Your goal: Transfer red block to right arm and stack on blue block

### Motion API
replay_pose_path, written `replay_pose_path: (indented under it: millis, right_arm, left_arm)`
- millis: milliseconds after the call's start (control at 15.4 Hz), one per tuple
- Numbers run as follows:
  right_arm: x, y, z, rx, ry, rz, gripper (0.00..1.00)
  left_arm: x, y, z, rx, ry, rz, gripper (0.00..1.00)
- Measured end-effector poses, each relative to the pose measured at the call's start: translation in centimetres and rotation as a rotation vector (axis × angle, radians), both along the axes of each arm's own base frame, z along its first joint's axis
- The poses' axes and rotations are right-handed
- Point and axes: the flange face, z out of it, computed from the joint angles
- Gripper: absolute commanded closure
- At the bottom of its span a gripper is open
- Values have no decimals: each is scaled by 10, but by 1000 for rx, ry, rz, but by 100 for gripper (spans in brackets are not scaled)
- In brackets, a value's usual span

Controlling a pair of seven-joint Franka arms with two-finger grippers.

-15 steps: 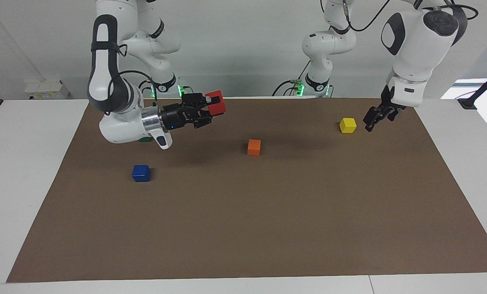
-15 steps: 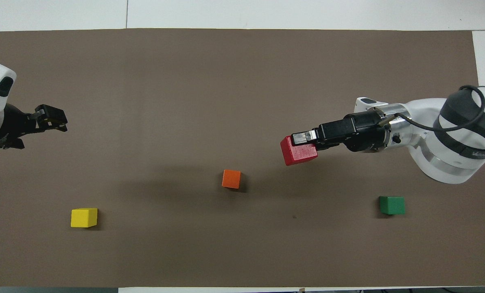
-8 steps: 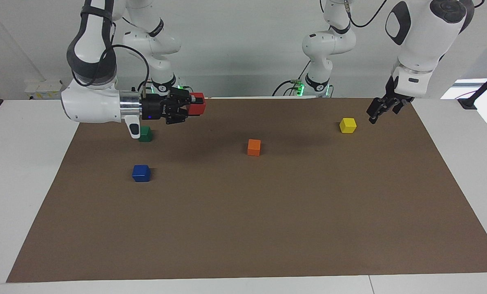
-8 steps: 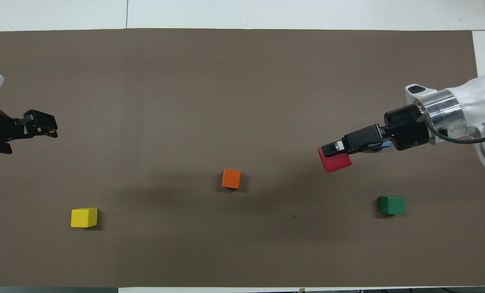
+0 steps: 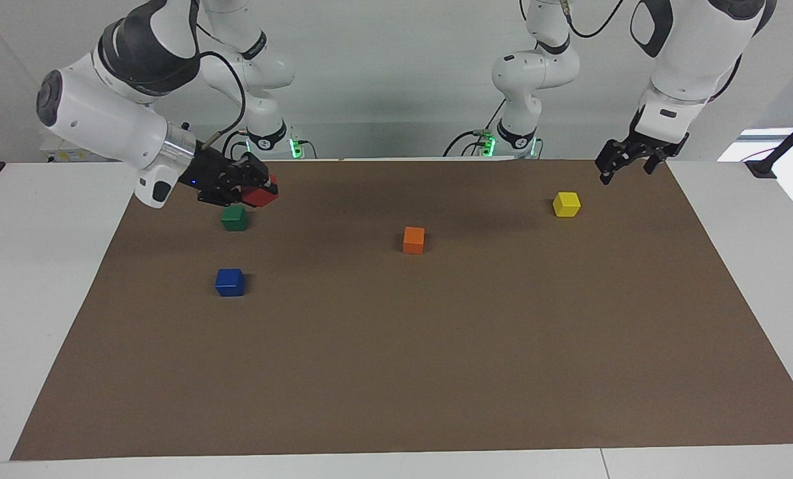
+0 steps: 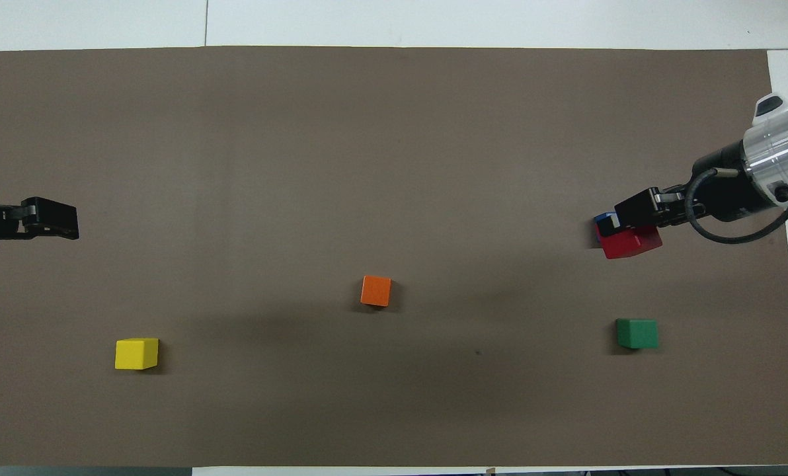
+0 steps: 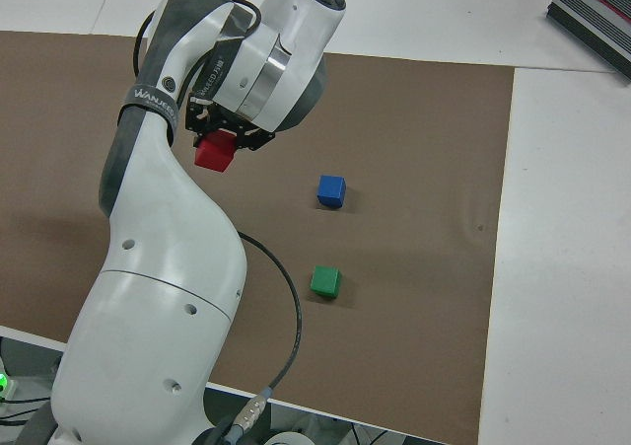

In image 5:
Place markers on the green lit connector box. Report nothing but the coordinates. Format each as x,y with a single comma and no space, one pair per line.
487,143
296,148

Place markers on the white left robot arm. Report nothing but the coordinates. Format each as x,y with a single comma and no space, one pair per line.
689,53

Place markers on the white power strip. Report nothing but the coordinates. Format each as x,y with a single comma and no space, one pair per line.
64,155

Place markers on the green wooden block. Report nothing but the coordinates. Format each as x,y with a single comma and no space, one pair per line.
235,219

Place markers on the black camera stand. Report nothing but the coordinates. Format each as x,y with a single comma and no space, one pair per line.
764,166

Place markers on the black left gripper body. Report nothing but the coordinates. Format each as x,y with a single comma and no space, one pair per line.
659,146

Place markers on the orange wooden block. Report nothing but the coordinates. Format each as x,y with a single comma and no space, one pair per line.
414,241

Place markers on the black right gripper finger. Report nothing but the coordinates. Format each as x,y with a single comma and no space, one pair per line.
223,197
253,169

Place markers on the blue wooden block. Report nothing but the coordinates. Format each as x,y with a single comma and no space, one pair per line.
230,283

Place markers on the brown table mat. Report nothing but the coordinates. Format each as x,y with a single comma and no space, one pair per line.
436,346

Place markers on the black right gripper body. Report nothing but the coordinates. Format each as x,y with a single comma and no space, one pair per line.
213,173

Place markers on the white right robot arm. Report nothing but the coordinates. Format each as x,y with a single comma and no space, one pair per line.
104,113

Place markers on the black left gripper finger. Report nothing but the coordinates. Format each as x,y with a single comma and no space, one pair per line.
615,156
656,161

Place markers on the yellow wooden block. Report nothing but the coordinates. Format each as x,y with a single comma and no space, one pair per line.
567,205

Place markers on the red wooden block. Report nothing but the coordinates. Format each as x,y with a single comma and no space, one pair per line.
262,195

